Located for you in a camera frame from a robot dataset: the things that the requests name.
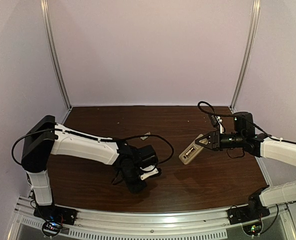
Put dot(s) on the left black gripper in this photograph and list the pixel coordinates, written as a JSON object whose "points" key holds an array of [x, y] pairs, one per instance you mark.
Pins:
{"points": [[135, 184]]}

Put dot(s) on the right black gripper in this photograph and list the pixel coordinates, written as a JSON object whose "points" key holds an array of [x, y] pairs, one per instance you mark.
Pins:
{"points": [[215, 140]]}

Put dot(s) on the grey remote control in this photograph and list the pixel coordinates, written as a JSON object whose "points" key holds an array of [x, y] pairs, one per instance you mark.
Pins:
{"points": [[194, 155]]}

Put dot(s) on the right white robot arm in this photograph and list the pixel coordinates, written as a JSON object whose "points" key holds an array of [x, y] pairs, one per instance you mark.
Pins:
{"points": [[259, 145]]}

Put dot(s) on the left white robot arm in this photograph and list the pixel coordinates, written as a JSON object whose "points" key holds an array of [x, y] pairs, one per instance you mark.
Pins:
{"points": [[47, 138]]}

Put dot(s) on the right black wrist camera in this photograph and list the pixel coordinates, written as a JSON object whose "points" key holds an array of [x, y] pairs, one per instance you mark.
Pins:
{"points": [[216, 122]]}

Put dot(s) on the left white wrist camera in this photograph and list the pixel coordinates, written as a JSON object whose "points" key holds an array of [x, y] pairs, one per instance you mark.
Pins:
{"points": [[149, 171]]}

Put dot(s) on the front aluminium rail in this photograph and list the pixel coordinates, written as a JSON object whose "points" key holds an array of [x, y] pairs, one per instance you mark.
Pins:
{"points": [[212, 224]]}

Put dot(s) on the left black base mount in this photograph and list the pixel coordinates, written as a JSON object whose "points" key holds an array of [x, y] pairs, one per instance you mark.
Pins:
{"points": [[55, 217]]}

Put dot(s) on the right aluminium frame post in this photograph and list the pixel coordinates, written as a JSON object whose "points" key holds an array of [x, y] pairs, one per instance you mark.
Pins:
{"points": [[253, 25]]}

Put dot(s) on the aluminium frame post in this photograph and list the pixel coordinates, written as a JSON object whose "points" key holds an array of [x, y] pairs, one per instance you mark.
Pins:
{"points": [[253, 25], [53, 52]]}

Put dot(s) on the left aluminium frame post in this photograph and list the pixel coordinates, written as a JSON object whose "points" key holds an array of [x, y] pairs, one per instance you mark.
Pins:
{"points": [[53, 52]]}

